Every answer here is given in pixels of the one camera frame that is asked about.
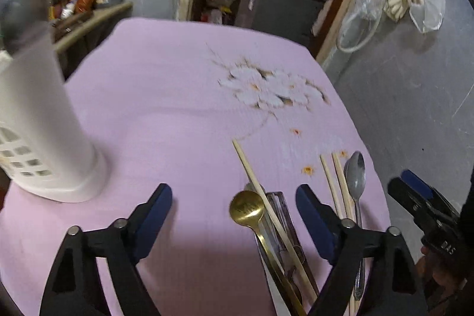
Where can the wooden counter edge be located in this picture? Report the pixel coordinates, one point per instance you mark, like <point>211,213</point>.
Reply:
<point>94,19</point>

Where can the wooden chopstick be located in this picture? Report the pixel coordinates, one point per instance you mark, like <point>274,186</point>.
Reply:
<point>342,184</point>
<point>252,176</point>
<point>329,181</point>

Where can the silver table knife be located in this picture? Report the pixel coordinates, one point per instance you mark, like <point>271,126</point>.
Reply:
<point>284,223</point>

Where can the pink floral tablecloth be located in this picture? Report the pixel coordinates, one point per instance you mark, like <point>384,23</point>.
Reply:
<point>166,108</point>

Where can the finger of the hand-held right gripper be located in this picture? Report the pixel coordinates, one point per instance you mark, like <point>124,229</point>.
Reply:
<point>405,199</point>
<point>416,182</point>

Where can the silver spoon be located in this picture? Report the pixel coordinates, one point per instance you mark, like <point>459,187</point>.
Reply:
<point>354,173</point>
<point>253,186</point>

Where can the dark grey cabinet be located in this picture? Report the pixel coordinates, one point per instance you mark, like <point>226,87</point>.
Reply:
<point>281,14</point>

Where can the person's right hand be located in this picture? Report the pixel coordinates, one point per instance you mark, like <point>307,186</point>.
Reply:
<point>439,273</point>

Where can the white plastic utensil holder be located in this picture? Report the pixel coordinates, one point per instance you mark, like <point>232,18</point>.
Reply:
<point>40,123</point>

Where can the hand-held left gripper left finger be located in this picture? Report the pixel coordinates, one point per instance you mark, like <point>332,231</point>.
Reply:
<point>157,212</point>

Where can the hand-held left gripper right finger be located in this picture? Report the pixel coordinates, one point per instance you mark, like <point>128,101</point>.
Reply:
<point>313,219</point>

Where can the gold spoon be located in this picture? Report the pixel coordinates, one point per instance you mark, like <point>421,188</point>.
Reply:
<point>247,206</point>

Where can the white mesh bag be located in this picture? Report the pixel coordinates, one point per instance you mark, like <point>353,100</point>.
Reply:
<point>429,7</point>

